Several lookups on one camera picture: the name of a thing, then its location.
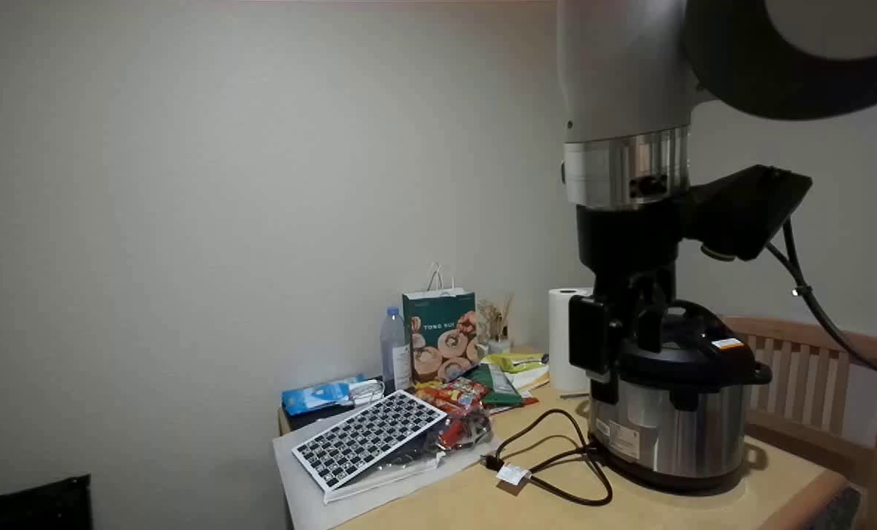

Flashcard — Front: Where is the black white keyboard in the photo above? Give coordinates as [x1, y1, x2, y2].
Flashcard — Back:
[289, 390, 452, 499]

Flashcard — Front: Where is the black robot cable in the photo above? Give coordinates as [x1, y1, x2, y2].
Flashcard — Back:
[761, 217, 877, 384]

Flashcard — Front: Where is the black power cable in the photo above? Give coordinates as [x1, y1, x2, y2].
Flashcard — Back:
[480, 407, 618, 510]

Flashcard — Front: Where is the green paper bag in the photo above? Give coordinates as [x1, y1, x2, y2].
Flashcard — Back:
[400, 262, 481, 387]

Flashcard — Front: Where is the white paper sheet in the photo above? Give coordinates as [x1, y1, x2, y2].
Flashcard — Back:
[271, 410, 496, 530]

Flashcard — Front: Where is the white paper towel roll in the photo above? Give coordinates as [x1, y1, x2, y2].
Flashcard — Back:
[545, 287, 598, 401]

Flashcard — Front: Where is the green yellow book stack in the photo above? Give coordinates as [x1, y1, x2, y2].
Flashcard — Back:
[473, 348, 556, 412]

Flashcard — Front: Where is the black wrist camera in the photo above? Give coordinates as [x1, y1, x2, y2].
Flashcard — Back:
[677, 163, 815, 266]

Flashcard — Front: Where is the blue plastic package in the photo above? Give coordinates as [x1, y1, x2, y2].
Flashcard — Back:
[280, 375, 387, 426]

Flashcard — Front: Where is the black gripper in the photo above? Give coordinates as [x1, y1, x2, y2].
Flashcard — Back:
[565, 189, 684, 407]

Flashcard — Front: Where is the black crate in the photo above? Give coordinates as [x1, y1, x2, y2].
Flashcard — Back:
[0, 474, 96, 530]

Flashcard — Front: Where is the red snack packet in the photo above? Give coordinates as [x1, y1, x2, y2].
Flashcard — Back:
[408, 376, 496, 457]

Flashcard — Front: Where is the clear water bottle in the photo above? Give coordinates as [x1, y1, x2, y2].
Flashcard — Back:
[378, 306, 414, 396]

